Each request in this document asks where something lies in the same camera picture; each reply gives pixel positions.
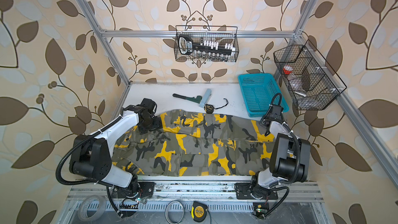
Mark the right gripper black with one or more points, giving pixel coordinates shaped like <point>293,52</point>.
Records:
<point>265,117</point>

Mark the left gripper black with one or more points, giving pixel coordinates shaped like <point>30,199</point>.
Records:
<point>158,125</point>

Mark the teal plastic basket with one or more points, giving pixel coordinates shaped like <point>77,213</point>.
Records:
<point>257,91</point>

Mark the camouflage yellow green trousers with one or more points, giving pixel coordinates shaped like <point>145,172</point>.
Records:
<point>196,144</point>

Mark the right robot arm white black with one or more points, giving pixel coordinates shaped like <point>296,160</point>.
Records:
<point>289,160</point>

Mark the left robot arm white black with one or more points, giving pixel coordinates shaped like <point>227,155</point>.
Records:
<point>90,158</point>

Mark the clear plastic bag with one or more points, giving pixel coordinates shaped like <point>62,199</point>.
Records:
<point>297,87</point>

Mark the red capped item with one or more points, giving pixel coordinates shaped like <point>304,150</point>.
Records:
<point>287,70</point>

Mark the small black tape measure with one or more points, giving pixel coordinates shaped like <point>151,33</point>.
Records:
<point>209,109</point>

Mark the light blue grey block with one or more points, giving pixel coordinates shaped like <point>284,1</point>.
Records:
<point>205,98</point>

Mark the black socket set holder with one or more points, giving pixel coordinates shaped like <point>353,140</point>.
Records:
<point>187,46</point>

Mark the yellow black tape measure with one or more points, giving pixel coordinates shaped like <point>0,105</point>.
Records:
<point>199,211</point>

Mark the clear tape roll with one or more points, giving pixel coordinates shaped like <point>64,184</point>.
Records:
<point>98,203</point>

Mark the black wire basket right wall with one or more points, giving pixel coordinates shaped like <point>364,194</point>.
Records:
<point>320,80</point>

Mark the black wire basket wall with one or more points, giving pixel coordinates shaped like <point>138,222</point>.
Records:
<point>225,34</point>
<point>320,80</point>

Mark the black wire basket back wall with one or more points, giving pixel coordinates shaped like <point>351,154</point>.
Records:
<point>225,34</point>

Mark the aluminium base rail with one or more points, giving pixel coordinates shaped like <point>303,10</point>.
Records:
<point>220,191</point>

